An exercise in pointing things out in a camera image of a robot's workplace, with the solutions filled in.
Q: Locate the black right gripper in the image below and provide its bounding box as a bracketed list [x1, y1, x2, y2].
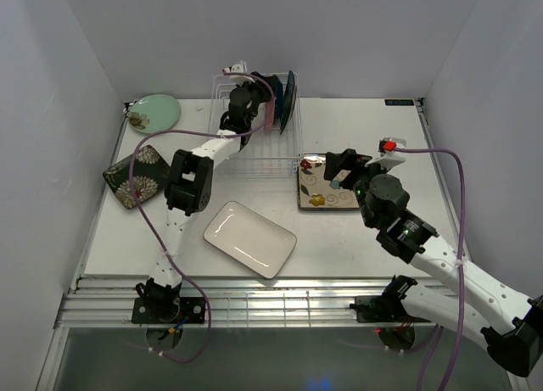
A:
[323, 149, 392, 229]

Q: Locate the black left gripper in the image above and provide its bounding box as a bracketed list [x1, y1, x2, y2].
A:
[237, 73, 277, 126]

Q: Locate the dark blue leaf plate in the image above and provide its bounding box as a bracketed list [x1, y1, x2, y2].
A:
[272, 75, 283, 122]

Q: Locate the pink polka dot plate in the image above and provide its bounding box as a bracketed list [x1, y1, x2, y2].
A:
[264, 99, 275, 131]

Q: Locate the teal leaf-shaped plate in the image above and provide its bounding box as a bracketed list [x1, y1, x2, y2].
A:
[280, 70, 298, 134]

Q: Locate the cream floral square plate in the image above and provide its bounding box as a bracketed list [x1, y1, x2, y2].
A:
[298, 154, 359, 211]

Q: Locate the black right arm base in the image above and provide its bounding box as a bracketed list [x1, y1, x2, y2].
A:
[349, 296, 408, 323]

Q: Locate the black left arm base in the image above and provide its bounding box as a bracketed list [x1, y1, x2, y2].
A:
[131, 297, 206, 325]

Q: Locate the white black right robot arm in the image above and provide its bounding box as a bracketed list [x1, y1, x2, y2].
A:
[324, 141, 542, 377]

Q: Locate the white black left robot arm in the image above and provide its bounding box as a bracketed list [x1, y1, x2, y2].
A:
[136, 67, 277, 323]

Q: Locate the black logo label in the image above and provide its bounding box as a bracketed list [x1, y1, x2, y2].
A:
[384, 98, 415, 107]

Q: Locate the mint green round plate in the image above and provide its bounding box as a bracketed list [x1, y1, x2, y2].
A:
[126, 94, 182, 134]

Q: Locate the white rectangular plate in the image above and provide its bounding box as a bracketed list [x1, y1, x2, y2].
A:
[203, 201, 297, 279]

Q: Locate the black floral square plate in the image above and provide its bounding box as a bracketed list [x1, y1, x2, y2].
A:
[103, 145, 170, 209]

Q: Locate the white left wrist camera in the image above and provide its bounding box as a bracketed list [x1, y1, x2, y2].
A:
[221, 60, 254, 86]

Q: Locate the white wire dish rack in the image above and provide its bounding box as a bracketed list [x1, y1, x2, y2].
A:
[208, 74, 303, 177]

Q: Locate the aluminium rail frame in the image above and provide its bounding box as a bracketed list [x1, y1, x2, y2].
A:
[53, 276, 510, 329]

